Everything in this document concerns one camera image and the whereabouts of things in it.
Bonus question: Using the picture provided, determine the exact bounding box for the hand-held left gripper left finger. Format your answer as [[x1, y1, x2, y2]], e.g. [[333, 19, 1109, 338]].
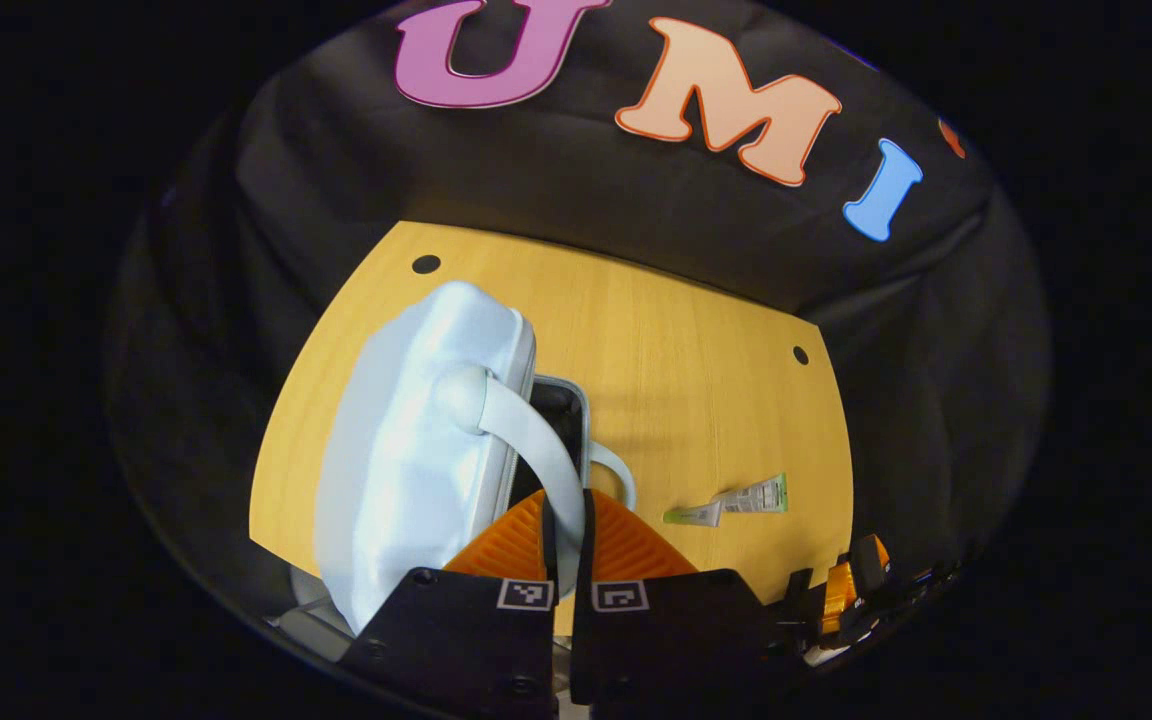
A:
[[336, 488, 560, 720]]

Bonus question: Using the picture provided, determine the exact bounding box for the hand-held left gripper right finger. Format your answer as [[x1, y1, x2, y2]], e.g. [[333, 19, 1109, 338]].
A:
[[570, 488, 789, 709]]

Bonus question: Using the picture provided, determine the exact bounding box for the large cosmetic tube gold print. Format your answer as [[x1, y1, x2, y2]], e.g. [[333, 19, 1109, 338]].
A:
[[712, 473, 789, 517]]

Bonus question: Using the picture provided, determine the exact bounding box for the light blue suitcase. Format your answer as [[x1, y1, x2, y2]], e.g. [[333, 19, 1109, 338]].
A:
[[276, 280, 637, 661]]

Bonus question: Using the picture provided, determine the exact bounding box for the black backdrop cloth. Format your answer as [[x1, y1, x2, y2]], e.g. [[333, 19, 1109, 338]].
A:
[[106, 0, 1052, 651]]

